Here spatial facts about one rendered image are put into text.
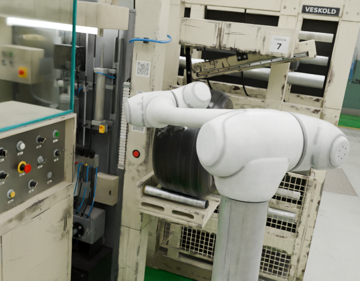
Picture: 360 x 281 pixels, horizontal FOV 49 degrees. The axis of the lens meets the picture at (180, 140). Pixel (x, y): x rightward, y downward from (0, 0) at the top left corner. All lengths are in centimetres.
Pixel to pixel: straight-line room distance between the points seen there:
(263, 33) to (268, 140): 139
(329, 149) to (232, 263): 30
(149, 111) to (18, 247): 96
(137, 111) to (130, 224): 115
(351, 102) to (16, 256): 1015
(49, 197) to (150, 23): 97
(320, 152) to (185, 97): 59
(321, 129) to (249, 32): 132
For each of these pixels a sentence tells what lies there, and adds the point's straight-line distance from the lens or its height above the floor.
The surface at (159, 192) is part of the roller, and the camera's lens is 205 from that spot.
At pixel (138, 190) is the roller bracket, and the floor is 91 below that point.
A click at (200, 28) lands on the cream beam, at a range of 218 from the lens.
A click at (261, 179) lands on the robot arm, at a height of 147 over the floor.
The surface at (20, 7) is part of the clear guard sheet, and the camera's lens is 170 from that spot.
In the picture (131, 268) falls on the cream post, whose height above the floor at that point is 37.
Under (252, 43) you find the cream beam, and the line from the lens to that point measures 212.
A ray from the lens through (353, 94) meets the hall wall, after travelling 1127.
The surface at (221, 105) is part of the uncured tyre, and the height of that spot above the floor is 140.
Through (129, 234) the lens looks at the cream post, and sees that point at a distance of 232.
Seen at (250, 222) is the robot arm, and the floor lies 137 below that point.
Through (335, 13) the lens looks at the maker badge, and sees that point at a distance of 241.
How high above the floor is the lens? 173
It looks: 16 degrees down
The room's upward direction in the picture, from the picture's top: 6 degrees clockwise
